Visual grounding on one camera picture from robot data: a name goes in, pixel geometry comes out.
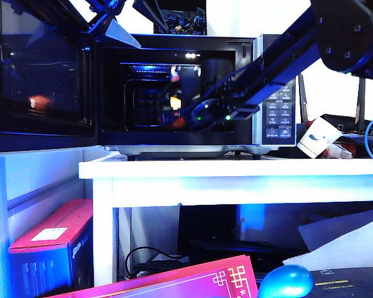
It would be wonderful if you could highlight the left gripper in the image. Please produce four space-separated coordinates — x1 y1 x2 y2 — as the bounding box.
86 0 172 50

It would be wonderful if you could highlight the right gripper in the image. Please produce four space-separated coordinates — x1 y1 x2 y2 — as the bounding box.
180 63 206 108

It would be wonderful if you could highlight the orange fruit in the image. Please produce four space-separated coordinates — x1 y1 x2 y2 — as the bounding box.
170 95 187 129

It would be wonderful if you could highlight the black silver microwave oven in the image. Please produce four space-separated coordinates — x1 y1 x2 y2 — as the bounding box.
98 33 298 161

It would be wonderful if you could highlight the black box of blue roses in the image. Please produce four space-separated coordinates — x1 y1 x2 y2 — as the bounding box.
154 7 208 35

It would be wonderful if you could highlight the white wooden table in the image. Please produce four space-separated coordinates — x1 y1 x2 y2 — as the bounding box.
78 155 373 287

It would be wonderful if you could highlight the white paper cup blue print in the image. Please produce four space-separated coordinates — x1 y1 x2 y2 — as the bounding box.
297 117 343 160

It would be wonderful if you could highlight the black computer case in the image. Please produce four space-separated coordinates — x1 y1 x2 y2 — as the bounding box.
177 204 240 249

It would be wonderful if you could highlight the black router with antennas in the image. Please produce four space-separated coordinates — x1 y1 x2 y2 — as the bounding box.
297 73 373 158

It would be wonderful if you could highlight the red white small packet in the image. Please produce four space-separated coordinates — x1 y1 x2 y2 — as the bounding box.
321 143 354 159

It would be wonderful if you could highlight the grey frosted office partition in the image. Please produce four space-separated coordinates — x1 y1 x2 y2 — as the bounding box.
0 144 94 298

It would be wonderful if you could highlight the black mouse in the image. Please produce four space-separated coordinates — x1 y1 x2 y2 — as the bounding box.
135 260 192 277

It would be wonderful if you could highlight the magenta gift box gold pattern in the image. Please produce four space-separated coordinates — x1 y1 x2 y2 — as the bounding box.
46 254 259 298

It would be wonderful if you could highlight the white flat board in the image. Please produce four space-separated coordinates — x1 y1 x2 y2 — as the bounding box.
298 207 373 252

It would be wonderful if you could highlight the red blue router carton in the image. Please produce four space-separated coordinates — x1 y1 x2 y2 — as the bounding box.
8 198 94 298

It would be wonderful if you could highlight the glossy blue rounded object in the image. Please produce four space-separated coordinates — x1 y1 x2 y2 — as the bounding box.
257 265 314 298

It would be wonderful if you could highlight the white foam sheet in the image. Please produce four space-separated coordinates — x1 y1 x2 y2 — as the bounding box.
282 231 373 271

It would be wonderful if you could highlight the black paper shredder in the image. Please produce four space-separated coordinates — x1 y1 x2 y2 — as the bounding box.
307 266 373 298

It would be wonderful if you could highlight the black power cable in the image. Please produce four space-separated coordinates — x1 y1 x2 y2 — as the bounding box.
125 246 190 279

